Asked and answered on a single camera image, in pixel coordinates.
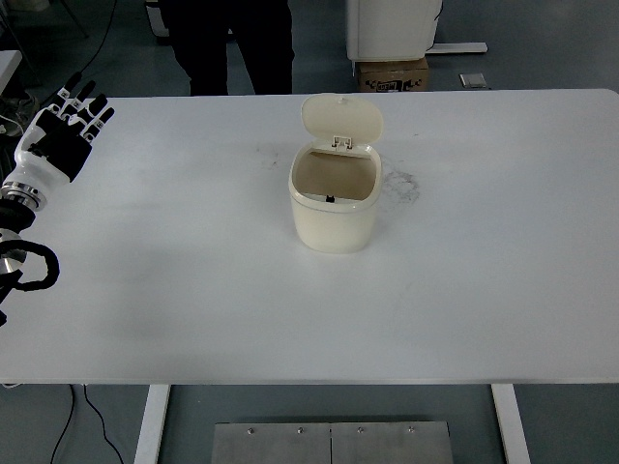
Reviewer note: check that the brown cardboard box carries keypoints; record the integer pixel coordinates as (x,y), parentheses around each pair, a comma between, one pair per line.
(392,75)

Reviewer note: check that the cream lidded trash bin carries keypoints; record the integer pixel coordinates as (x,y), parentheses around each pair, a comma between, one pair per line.
(333,227)

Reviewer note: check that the white furniture leg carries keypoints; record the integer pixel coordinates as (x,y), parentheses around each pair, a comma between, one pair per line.
(157,17)

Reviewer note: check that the person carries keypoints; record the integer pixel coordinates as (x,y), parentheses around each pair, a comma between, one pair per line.
(205,48)

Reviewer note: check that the small white side table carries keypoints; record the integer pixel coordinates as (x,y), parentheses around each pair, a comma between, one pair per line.
(7,67)

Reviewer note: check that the grey floor socket plate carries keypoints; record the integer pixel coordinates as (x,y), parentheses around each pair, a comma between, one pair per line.
(475,80)

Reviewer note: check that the white appliance housing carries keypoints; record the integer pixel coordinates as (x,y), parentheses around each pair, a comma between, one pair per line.
(392,29)

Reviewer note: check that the white floor base bar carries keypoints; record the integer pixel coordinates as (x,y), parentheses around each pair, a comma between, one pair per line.
(459,47)

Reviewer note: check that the person's shoe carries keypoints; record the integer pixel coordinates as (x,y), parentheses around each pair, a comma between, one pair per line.
(21,108)

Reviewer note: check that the grey metal plate with screws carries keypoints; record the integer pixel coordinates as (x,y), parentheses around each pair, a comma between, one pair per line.
(331,444)

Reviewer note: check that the white table leg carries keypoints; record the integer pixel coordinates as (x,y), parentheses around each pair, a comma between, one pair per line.
(152,425)
(511,425)

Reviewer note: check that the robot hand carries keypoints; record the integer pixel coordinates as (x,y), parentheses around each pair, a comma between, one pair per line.
(60,150)

